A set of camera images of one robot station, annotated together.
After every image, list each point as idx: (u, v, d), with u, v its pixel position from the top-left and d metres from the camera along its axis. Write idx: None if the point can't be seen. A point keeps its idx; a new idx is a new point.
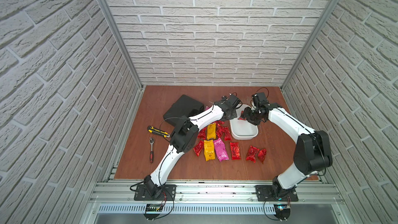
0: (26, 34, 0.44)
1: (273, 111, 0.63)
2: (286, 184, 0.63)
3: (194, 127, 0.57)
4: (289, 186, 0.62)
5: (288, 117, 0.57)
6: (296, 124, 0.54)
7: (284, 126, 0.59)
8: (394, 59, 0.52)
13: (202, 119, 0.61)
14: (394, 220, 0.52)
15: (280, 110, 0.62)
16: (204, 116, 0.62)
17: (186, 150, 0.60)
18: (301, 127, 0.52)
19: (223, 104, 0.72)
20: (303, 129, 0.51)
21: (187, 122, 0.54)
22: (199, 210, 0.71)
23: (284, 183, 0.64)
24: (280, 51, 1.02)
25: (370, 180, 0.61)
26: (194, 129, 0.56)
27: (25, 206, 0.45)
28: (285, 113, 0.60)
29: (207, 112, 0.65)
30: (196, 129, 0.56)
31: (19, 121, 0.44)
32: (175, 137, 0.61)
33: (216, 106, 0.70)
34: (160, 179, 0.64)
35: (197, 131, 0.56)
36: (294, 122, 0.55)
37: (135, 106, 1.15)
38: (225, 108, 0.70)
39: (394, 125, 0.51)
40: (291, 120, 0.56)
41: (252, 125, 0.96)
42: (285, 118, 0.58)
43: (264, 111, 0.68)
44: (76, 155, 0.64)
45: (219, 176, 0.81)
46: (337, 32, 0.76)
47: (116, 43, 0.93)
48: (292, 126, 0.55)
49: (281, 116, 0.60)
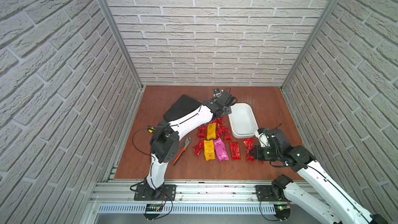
0: (26, 34, 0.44)
1: (308, 169, 0.49)
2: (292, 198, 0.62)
3: (173, 135, 0.48)
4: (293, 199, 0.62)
5: (332, 186, 0.45)
6: (345, 202, 0.43)
7: (327, 198, 0.46)
8: (394, 59, 0.52)
13: (186, 124, 0.53)
14: (394, 220, 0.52)
15: (317, 171, 0.48)
16: (188, 120, 0.54)
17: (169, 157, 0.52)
18: (355, 211, 0.41)
19: (212, 104, 0.62)
20: (358, 215, 0.40)
21: (167, 127, 0.55)
22: (199, 210, 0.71)
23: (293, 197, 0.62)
24: (280, 51, 1.02)
25: (370, 180, 0.61)
26: (174, 137, 0.48)
27: (25, 206, 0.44)
28: (327, 182, 0.46)
29: (193, 115, 0.56)
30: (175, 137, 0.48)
31: (19, 122, 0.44)
32: (155, 145, 0.53)
33: (205, 108, 0.60)
34: (154, 183, 0.63)
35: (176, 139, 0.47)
36: (341, 197, 0.43)
37: (135, 106, 1.15)
38: (215, 108, 0.61)
39: (394, 125, 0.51)
40: (337, 193, 0.44)
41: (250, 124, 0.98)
42: (327, 187, 0.45)
43: (292, 162, 0.52)
44: (76, 155, 0.64)
45: (219, 176, 0.81)
46: (338, 32, 0.76)
47: (116, 43, 0.93)
48: (341, 205, 0.43)
49: (324, 185, 0.46)
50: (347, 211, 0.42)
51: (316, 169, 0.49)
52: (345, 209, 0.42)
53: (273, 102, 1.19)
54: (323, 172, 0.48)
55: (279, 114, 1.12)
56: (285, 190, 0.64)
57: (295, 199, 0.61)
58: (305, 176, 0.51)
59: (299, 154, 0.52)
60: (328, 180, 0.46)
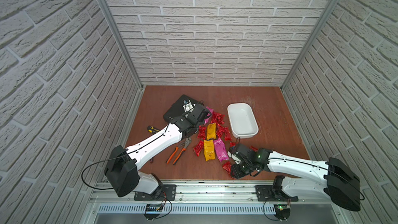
0: (26, 34, 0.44)
1: (270, 163, 0.56)
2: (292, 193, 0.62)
3: (129, 165, 0.40)
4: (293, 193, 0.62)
5: (290, 161, 0.53)
6: (306, 167, 0.49)
7: (296, 172, 0.52)
8: (394, 59, 0.53)
13: (147, 148, 0.45)
14: (394, 220, 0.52)
15: (276, 158, 0.56)
16: (151, 144, 0.46)
17: (128, 189, 0.45)
18: (315, 167, 0.47)
19: (182, 122, 0.56)
20: (319, 169, 0.46)
21: (125, 154, 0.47)
22: (199, 210, 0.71)
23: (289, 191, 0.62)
24: (280, 51, 1.02)
25: (370, 181, 0.61)
26: (129, 168, 0.40)
27: (25, 205, 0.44)
28: (286, 162, 0.53)
29: (158, 136, 0.49)
30: (131, 167, 0.40)
31: (19, 122, 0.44)
32: (111, 175, 0.44)
33: (172, 127, 0.53)
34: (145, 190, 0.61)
35: (133, 169, 0.41)
36: (301, 165, 0.50)
37: (135, 106, 1.15)
38: (185, 125, 0.55)
39: (394, 125, 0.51)
40: (296, 163, 0.51)
41: (247, 121, 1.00)
42: (289, 165, 0.52)
43: (260, 166, 0.58)
44: (76, 155, 0.64)
45: (219, 176, 0.81)
46: (338, 32, 0.76)
47: (116, 43, 0.93)
48: (305, 170, 0.48)
49: (285, 165, 0.53)
50: (310, 172, 0.47)
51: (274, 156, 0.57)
52: (309, 172, 0.48)
53: (274, 102, 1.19)
54: (281, 155, 0.56)
55: (279, 115, 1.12)
56: (284, 189, 0.63)
57: (294, 191, 0.61)
58: (272, 168, 0.57)
59: (259, 155, 0.61)
60: (286, 159, 0.54)
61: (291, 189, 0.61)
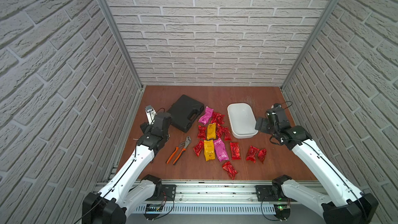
0: (26, 34, 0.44)
1: (302, 146, 0.49)
2: (290, 194, 0.62)
3: (108, 207, 0.37)
4: (292, 195, 0.61)
5: (324, 163, 0.45)
6: (336, 179, 0.42)
7: (320, 176, 0.46)
8: (394, 59, 0.52)
13: (122, 180, 0.43)
14: (394, 220, 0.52)
15: (311, 148, 0.48)
16: (125, 174, 0.44)
17: None
18: (345, 187, 0.41)
19: (148, 139, 0.55)
20: (348, 192, 0.40)
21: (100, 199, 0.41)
22: (199, 210, 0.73)
23: (287, 192, 0.63)
24: (280, 51, 1.02)
25: (370, 180, 0.61)
26: (109, 210, 0.37)
27: (25, 205, 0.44)
28: (320, 158, 0.46)
29: (129, 164, 0.47)
30: (113, 208, 0.37)
31: (19, 122, 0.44)
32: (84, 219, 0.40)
33: (141, 148, 0.52)
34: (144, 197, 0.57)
35: (115, 209, 0.38)
36: (332, 173, 0.43)
37: (135, 106, 1.15)
38: (154, 141, 0.54)
39: (394, 125, 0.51)
40: (329, 169, 0.44)
41: (251, 124, 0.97)
42: (319, 164, 0.45)
43: (287, 140, 0.52)
44: (76, 155, 0.64)
45: (219, 176, 0.81)
46: (338, 32, 0.76)
47: (116, 43, 0.93)
48: (331, 181, 0.43)
49: (316, 161, 0.46)
50: (336, 185, 0.41)
51: (311, 146, 0.48)
52: (334, 184, 0.42)
53: (273, 102, 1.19)
54: (318, 150, 0.48)
55: None
56: (283, 186, 0.65)
57: (293, 193, 0.61)
58: (299, 154, 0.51)
59: (296, 131, 0.52)
60: (321, 157, 0.46)
61: (291, 188, 0.61)
